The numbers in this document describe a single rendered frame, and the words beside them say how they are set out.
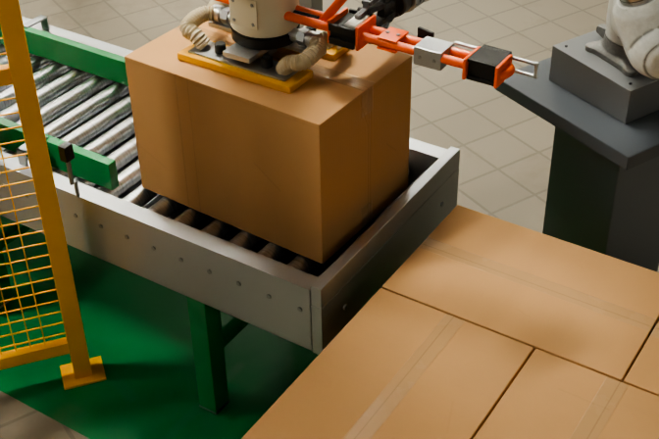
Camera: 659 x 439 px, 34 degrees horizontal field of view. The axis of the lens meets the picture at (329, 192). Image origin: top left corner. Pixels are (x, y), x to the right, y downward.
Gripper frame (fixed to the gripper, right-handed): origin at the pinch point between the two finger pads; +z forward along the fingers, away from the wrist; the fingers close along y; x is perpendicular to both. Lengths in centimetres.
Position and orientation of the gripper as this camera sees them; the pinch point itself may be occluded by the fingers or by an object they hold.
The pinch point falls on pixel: (356, 29)
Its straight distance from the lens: 253.1
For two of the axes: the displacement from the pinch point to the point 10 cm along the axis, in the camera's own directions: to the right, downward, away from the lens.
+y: 0.3, 8.2, 5.8
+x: -8.4, -3.0, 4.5
